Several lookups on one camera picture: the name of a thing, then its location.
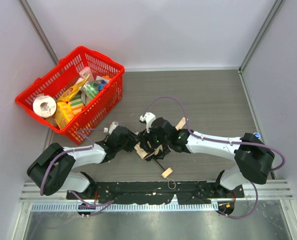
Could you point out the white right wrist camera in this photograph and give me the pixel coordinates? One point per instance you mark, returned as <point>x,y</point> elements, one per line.
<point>148,118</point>

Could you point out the orange plastic package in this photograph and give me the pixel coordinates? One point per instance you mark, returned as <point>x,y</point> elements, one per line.
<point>63,114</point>

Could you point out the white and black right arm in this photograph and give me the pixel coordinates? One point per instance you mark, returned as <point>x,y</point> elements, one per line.
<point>253,160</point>

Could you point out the pink white small package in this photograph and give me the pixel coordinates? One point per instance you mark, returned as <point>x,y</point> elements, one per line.
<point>85,72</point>

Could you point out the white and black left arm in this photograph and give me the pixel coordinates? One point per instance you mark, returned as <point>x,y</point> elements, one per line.
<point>52,170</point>

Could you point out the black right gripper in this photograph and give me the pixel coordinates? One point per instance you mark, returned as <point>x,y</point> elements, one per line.
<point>147,141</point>

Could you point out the clear plastic water bottle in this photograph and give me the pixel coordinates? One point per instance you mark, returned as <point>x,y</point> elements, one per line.
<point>258,135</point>

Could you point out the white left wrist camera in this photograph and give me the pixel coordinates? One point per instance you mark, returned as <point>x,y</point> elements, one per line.
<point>111,128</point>

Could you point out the yellow green sponge pack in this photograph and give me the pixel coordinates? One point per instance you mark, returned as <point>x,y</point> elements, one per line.
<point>76,105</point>

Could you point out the white toilet paper roll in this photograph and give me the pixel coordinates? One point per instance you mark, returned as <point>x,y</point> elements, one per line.
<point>44,106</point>

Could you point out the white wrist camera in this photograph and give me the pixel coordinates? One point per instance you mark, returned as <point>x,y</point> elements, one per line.
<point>111,128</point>
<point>148,118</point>

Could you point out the green white wrapped package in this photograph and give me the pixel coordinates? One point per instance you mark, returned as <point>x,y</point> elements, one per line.
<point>90,89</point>

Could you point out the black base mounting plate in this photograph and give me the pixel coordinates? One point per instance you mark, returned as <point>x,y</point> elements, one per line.
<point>157,192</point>

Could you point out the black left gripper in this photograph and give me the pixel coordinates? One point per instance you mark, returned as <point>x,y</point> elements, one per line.
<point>132,140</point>

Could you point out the white slotted cable duct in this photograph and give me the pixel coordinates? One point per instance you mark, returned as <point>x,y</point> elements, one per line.
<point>78,207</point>

